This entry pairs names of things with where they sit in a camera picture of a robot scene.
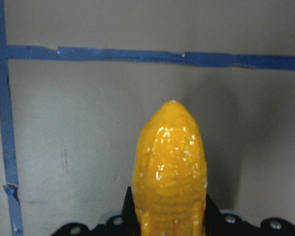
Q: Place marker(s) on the yellow corn cob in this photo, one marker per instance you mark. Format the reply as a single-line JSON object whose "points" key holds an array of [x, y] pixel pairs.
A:
{"points": [[169, 181]]}

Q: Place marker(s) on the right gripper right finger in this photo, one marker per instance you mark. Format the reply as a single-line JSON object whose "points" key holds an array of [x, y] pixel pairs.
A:
{"points": [[212, 218]]}

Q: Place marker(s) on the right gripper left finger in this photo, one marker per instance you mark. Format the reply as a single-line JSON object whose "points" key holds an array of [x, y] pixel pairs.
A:
{"points": [[129, 214]]}

